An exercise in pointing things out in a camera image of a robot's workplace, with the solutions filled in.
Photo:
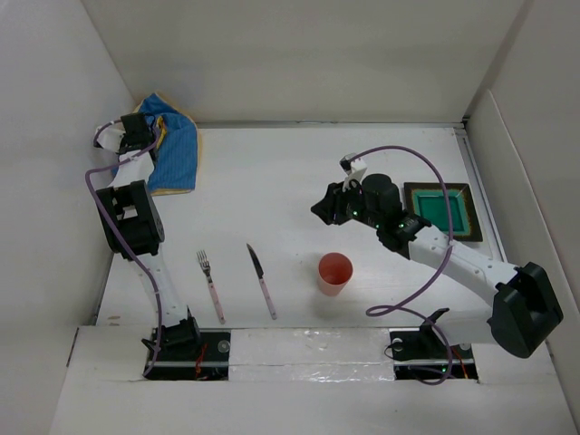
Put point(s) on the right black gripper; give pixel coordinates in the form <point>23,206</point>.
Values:
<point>332,204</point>

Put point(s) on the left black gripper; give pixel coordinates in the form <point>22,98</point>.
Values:
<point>123,145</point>

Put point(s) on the blue Pikachu placemat cloth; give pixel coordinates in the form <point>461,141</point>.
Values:
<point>178,146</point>

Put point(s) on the square green ceramic plate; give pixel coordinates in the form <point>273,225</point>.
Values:
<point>426,200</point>

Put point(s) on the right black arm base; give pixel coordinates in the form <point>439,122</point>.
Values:
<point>419,354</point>

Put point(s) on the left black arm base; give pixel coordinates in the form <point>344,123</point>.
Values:
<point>205,362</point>

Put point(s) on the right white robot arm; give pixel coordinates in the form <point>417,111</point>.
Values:
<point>524,309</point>

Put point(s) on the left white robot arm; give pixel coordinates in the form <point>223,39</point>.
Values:
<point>133,229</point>

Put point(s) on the orange plastic cup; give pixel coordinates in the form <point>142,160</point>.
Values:
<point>335,270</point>

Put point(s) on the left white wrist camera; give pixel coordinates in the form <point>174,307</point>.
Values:
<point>108,138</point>

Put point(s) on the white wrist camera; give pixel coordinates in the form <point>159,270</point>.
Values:
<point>354,169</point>
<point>108,138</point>

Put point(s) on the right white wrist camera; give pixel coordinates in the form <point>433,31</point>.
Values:
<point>354,169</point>

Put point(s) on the knife with pink handle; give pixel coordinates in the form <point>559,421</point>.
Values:
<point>262,282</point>

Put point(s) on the fork with pink handle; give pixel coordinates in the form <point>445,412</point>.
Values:
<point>206,269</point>

